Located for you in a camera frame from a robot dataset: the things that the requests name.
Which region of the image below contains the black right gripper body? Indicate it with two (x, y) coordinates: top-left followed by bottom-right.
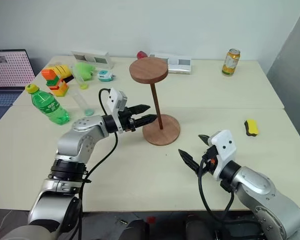
(196, 145), (219, 177)

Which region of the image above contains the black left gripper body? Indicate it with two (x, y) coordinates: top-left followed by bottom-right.
(118, 106), (137, 133)

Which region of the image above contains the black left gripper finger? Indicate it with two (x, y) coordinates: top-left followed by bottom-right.
(133, 114), (159, 127)
(127, 104), (151, 117)

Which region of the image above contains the round wooden base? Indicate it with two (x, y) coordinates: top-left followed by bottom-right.
(142, 113), (181, 147)

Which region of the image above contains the wooden pole with round disc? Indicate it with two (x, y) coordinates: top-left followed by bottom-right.
(129, 57), (169, 131)

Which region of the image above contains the clear tube with teal liquid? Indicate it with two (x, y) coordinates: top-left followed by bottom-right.
(73, 90), (95, 117)

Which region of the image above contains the small teal white device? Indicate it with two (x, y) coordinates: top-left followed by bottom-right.
(97, 70), (118, 84)

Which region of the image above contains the yellow black sponge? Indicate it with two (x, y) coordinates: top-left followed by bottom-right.
(244, 119), (260, 138)

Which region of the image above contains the white silver display box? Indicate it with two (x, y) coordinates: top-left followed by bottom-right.
(149, 52), (192, 76)

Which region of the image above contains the clear tube with green liquid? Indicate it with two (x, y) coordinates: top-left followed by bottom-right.
(70, 65), (89, 90)

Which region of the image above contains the dark rounded shape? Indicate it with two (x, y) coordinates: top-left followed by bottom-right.
(185, 214), (215, 240)
(124, 219), (151, 240)

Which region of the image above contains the green plush toy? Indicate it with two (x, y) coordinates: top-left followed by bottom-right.
(73, 62), (97, 81)

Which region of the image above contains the white box with grey windows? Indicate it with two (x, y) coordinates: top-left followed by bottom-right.
(71, 50), (115, 70)

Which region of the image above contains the colourful toy block tower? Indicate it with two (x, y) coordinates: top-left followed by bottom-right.
(41, 68), (70, 98)

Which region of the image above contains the green plastic bottle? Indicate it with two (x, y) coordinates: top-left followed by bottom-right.
(25, 83), (71, 126)

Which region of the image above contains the yellow drink can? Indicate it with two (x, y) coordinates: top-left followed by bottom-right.
(221, 48), (241, 77)

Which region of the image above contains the yellow banana toy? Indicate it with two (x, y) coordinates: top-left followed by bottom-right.
(49, 64), (74, 84)

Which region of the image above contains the open laptop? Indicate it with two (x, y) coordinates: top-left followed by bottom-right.
(0, 48), (37, 125)

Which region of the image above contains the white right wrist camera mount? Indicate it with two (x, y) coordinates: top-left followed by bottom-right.
(207, 129), (237, 181)

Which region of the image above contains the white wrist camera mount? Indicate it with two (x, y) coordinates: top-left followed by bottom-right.
(106, 87), (128, 134)
(207, 129), (237, 181)

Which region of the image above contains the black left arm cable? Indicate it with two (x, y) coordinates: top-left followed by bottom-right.
(76, 87), (119, 240)

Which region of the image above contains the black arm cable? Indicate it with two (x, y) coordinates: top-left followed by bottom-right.
(197, 157), (236, 224)
(76, 87), (119, 240)

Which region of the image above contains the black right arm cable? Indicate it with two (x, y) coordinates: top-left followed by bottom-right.
(197, 157), (236, 224)

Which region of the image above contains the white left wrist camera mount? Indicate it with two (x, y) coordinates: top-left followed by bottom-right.
(106, 87), (128, 134)

